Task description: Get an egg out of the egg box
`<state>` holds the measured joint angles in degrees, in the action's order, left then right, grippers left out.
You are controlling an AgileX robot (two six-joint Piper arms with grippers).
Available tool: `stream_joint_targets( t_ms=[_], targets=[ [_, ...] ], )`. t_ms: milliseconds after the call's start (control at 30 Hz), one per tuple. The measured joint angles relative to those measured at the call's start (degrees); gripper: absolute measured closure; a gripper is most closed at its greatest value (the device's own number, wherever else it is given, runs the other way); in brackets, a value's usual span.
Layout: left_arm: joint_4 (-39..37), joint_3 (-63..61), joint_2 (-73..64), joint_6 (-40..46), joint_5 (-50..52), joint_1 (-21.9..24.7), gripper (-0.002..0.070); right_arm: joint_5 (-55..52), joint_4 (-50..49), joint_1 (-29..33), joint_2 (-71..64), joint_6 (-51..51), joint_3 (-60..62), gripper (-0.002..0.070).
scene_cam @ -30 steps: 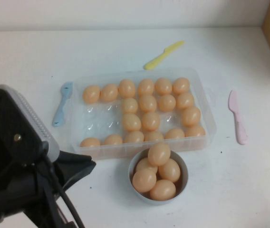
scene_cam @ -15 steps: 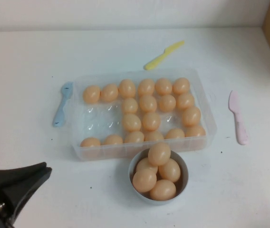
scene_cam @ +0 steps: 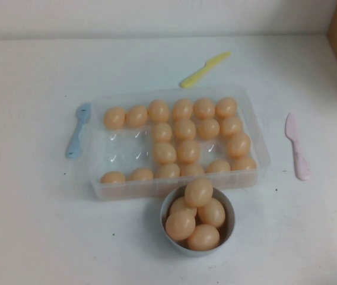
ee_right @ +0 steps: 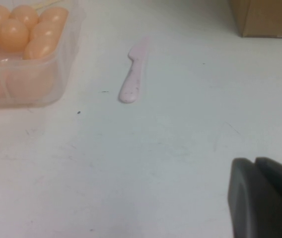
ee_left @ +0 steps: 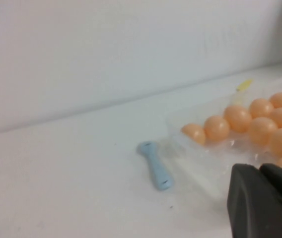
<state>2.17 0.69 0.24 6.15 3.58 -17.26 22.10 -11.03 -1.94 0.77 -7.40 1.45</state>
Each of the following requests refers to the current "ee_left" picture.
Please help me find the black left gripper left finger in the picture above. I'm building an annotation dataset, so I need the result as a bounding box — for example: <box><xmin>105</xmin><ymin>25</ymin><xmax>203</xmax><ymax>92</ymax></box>
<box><xmin>226</xmin><ymin>163</ymin><xmax>282</xmax><ymax>238</ymax></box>

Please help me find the clear plastic egg box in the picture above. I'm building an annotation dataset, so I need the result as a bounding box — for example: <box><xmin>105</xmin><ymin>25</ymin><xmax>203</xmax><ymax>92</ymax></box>
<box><xmin>162</xmin><ymin>74</ymin><xmax>282</xmax><ymax>199</ymax></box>

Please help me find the yellow plastic knife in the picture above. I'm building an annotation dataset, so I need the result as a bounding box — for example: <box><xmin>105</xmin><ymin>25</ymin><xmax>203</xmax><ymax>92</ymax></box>
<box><xmin>231</xmin><ymin>78</ymin><xmax>254</xmax><ymax>107</ymax></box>

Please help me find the blue plastic knife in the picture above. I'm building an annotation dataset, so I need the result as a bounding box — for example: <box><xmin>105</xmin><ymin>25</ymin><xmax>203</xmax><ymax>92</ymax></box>
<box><xmin>136</xmin><ymin>140</ymin><xmax>175</xmax><ymax>191</ymax></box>

